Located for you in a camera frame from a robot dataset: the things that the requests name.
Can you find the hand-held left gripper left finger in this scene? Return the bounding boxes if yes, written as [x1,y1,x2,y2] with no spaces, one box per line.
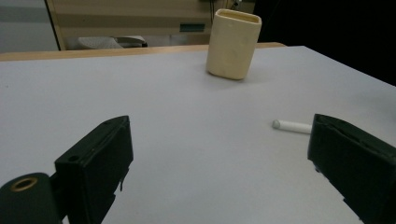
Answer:
[54,115,134,224]

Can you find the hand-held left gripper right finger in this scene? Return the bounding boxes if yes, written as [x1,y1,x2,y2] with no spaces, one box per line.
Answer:
[307,113,396,224]

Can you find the white pen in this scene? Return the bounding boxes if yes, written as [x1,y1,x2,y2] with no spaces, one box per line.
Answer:
[271,119,313,135]

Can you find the cream pen holder cup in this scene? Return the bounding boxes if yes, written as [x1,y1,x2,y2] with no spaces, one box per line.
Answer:
[205,8,263,81]

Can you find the beige cabinet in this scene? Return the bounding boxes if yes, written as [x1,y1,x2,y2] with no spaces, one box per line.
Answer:
[45,0,256,51]

